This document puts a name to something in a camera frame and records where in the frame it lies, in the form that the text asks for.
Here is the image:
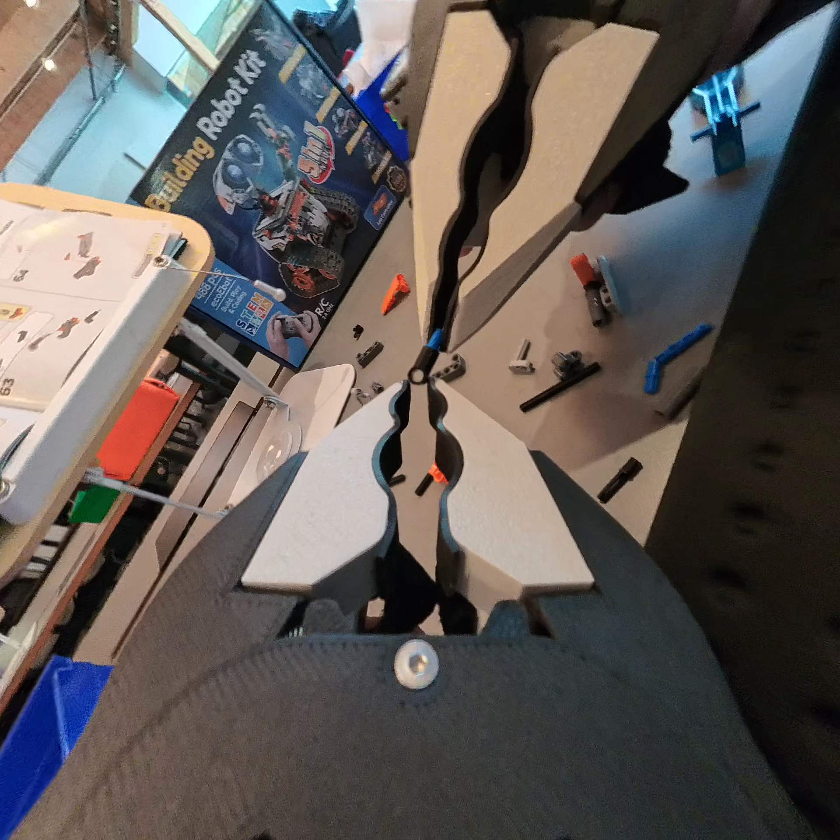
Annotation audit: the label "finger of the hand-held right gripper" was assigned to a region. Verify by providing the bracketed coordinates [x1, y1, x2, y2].
[449, 23, 661, 352]
[408, 9, 515, 347]

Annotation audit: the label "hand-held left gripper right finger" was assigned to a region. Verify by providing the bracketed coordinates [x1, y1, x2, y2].
[427, 379, 596, 632]

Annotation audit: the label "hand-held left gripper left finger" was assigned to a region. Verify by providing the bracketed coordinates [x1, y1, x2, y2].
[241, 381, 412, 618]

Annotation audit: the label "person's right hand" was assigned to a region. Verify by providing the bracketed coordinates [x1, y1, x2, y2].
[580, 183, 622, 228]

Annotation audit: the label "blue brick assembly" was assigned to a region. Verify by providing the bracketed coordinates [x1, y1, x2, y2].
[688, 65, 761, 177]

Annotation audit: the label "blue storage bin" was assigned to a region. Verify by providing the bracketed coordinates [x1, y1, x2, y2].
[0, 655, 114, 840]
[353, 49, 412, 162]

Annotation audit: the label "white crumpled paper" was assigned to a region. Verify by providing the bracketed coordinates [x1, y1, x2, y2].
[359, 0, 421, 93]

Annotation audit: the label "wooden book stand white base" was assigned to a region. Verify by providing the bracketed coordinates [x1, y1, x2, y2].
[0, 184, 357, 578]

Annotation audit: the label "long black axle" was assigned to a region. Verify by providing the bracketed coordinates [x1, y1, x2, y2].
[519, 361, 602, 413]

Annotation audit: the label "orange and grey assembly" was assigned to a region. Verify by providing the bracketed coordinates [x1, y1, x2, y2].
[569, 253, 631, 328]

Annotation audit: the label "blue angled beam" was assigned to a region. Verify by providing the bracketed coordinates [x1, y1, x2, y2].
[642, 322, 715, 395]

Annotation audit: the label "orange box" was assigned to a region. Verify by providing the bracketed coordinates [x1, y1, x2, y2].
[97, 377, 180, 480]

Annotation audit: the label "grey cylinder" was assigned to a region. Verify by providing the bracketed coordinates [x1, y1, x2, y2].
[659, 380, 700, 421]

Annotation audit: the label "blue robot kit box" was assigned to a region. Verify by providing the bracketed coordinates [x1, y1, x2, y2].
[128, 0, 412, 372]

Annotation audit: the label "green block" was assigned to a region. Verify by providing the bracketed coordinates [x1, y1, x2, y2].
[68, 485, 121, 525]

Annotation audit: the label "instruction booklet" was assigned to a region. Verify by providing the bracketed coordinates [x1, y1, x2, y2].
[0, 200, 189, 526]

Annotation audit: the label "white page-holder cord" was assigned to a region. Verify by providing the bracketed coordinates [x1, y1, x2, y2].
[157, 257, 288, 303]

